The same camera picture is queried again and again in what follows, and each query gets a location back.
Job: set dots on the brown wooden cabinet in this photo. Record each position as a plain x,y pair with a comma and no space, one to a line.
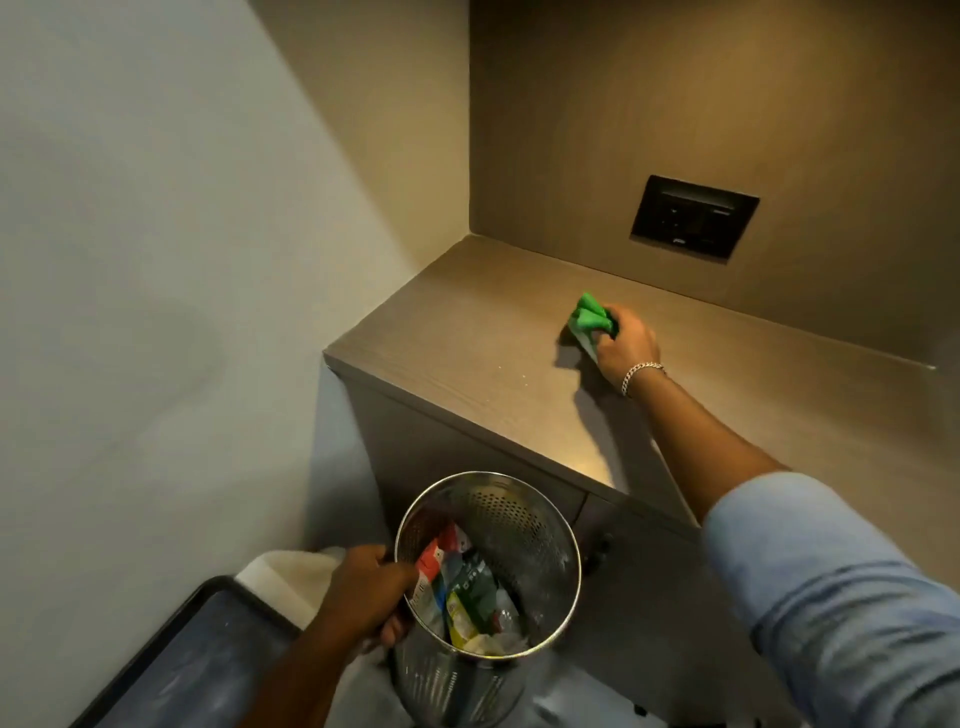
420,442

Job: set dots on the light blue shirt sleeve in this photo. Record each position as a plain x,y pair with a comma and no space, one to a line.
847,600

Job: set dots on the perforated steel waste bin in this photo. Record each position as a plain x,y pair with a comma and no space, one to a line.
525,525

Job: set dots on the black framed tray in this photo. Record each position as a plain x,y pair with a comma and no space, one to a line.
195,660

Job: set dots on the green yellow snack wrapper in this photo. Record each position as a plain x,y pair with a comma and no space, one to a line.
469,607

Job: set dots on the person's left thumb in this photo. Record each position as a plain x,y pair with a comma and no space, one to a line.
393,630

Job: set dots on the person's left hand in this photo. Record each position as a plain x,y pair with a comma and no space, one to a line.
360,592

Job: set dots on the person's right thumb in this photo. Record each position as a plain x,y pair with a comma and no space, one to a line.
602,354

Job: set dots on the red white snack wrapper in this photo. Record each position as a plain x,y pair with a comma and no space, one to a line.
439,555

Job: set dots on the crumpled white paper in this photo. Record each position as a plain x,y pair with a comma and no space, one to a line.
499,645

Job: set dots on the white cloth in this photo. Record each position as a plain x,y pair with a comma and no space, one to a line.
292,581

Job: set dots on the person's left forearm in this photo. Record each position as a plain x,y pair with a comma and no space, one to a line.
300,682

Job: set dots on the green cleaning cloth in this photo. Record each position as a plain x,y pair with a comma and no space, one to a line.
592,319

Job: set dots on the person's right forearm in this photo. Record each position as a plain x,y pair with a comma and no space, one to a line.
697,442

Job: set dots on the person's right hand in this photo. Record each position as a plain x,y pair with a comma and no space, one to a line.
636,349

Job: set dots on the black wall socket panel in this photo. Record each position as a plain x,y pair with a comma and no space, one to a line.
694,217

